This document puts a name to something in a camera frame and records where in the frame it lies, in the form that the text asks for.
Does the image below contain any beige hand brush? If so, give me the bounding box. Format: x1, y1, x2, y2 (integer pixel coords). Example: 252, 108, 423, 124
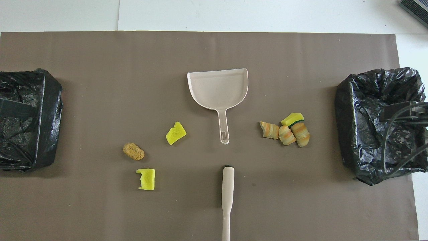
221, 165, 235, 241

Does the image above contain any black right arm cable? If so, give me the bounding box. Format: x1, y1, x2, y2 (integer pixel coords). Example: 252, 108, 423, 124
383, 102, 428, 176

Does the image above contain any black bag lined bin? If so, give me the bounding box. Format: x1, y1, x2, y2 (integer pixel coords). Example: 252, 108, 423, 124
335, 67, 428, 186
0, 68, 63, 172

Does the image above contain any yellow foam piece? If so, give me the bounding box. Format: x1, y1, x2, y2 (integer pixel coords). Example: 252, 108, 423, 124
166, 121, 187, 146
136, 168, 155, 191

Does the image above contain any yellow green sponge piece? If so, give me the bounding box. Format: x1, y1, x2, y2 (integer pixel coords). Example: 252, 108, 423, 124
280, 112, 305, 128

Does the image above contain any brown cork-like lump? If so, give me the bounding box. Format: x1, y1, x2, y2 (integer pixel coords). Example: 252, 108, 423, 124
122, 143, 145, 161

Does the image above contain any beige plastic dustpan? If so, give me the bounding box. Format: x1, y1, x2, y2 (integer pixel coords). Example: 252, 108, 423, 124
187, 68, 249, 145

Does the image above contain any dark ribbed device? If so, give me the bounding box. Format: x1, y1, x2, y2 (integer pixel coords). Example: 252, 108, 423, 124
399, 0, 428, 28

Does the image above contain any striped pastry piece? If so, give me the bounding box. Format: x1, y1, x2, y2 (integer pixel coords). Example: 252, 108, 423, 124
259, 121, 280, 140
290, 122, 310, 148
279, 125, 297, 146

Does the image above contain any brown paper table mat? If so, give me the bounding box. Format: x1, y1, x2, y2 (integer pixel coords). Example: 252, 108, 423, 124
0, 31, 420, 241

